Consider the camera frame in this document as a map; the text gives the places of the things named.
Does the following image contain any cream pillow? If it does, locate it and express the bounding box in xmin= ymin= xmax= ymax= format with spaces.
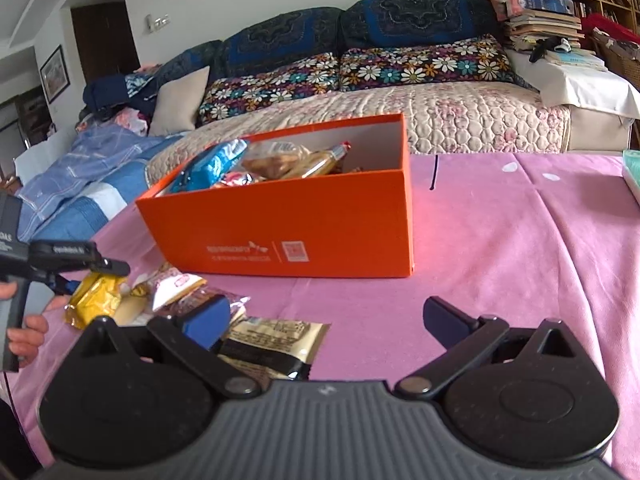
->
xmin=149 ymin=66 xmax=209 ymax=136

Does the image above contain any white pink snack packet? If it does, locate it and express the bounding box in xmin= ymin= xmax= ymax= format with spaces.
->
xmin=130 ymin=262 xmax=206 ymax=312

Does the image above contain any right floral cushion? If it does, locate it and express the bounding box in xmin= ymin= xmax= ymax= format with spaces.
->
xmin=340 ymin=35 xmax=518 ymax=91

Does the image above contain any person's left hand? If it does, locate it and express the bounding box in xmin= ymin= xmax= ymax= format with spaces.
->
xmin=1 ymin=282 xmax=70 ymax=367

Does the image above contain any stack of books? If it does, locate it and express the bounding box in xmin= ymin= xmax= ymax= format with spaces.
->
xmin=499 ymin=0 xmax=596 ymax=62

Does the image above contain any clear bag of pastries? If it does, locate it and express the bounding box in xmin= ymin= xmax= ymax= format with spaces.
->
xmin=241 ymin=141 xmax=310 ymax=180

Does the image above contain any orange cardboard box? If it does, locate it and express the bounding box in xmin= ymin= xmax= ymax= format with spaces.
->
xmin=136 ymin=114 xmax=414 ymax=278

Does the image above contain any blue snack packet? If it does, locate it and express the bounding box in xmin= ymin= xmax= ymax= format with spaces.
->
xmin=168 ymin=139 xmax=250 ymax=194

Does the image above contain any floral cushion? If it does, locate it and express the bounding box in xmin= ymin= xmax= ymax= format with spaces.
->
xmin=340 ymin=35 xmax=518 ymax=91
xmin=198 ymin=52 xmax=338 ymax=126

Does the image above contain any gold black snack packet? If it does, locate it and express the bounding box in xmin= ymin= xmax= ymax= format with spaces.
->
xmin=217 ymin=316 xmax=331 ymax=388

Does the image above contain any yellow snack packet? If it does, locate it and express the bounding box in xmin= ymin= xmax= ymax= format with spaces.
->
xmin=64 ymin=272 xmax=127 ymax=330

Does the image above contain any teal tissue pack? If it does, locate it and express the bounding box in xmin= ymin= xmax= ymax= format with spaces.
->
xmin=623 ymin=150 xmax=640 ymax=202

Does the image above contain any dark blue sofa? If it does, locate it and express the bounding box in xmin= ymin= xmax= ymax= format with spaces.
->
xmin=154 ymin=0 xmax=501 ymax=86

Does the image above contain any framed wall picture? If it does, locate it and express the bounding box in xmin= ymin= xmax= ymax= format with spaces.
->
xmin=39 ymin=46 xmax=70 ymax=104

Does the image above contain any blue striped blanket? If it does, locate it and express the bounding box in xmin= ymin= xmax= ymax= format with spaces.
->
xmin=17 ymin=124 xmax=181 ymax=242

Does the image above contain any left floral cushion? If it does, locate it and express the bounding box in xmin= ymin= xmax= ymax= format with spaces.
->
xmin=198 ymin=52 xmax=338 ymax=126

